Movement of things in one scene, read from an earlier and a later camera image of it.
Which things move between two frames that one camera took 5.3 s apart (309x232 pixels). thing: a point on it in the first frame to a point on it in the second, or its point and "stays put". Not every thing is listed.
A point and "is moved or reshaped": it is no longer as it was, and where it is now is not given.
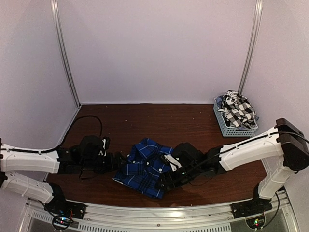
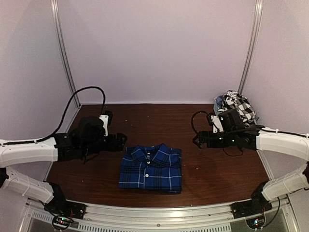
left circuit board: x=61 y=222 stays put
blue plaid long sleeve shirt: x=144 y=167 is moved or reshaped
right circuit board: x=256 y=223 stays put
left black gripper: x=112 y=166 to x=119 y=145
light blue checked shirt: x=219 y=101 stays put
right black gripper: x=174 y=183 to x=202 y=134
